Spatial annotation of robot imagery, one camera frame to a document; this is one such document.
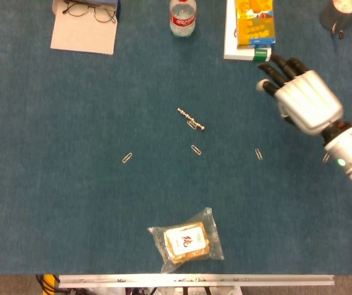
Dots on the aluminium profile rail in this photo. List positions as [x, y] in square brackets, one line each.
[194, 280]

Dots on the dark metal cup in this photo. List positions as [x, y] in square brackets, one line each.
[333, 18]

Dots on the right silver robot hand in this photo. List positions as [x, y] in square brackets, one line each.
[308, 101]

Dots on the yellow and black base part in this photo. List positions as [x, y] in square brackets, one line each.
[49, 281]

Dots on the red label cola bottle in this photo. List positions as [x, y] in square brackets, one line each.
[182, 21]

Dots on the plastic wrapped sandwich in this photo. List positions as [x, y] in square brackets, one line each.
[188, 242]

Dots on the blue felt table cover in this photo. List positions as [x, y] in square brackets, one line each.
[102, 107]

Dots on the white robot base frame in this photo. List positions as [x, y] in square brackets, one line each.
[170, 291]

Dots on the yellow and blue carton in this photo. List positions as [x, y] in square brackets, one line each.
[256, 24]

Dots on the paper clip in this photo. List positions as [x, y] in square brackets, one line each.
[196, 150]
[258, 154]
[191, 124]
[127, 158]
[325, 158]

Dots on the thin rimmed eyeglasses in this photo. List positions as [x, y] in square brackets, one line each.
[103, 15]

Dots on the white and green box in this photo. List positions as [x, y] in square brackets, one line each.
[240, 55]

